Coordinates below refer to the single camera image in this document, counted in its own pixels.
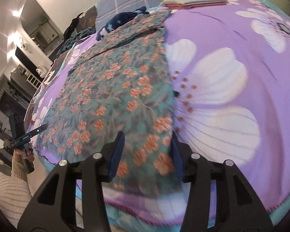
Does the teal floral shirt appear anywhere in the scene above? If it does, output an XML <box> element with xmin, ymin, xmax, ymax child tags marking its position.
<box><xmin>36</xmin><ymin>10</ymin><xmax>180</xmax><ymax>196</ymax></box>

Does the person left hand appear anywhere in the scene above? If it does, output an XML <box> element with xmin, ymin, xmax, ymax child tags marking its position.
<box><xmin>12</xmin><ymin>149</ymin><xmax>34</xmax><ymax>167</ymax></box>

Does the beige knit sweater left sleeve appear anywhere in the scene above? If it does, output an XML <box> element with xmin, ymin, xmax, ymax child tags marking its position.
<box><xmin>0</xmin><ymin>159</ymin><xmax>32</xmax><ymax>227</ymax></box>

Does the dark teal knitted blanket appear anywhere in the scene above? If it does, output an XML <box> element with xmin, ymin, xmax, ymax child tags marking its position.
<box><xmin>55</xmin><ymin>27</ymin><xmax>96</xmax><ymax>58</ymax></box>

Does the purple floral bedsheet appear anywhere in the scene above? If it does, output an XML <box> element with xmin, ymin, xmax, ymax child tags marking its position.
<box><xmin>30</xmin><ymin>0</ymin><xmax>290</xmax><ymax>231</ymax></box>

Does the navy star plush toy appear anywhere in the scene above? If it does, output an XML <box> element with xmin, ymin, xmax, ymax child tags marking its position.
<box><xmin>96</xmin><ymin>6</ymin><xmax>149</xmax><ymax>41</ymax></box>

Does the pink folded garment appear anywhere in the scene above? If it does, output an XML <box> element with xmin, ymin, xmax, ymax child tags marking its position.
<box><xmin>161</xmin><ymin>2</ymin><xmax>228</xmax><ymax>9</ymax></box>

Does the arched wall mirror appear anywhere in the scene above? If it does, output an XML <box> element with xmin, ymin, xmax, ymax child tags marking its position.
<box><xmin>20</xmin><ymin>0</ymin><xmax>63</xmax><ymax>57</ymax></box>

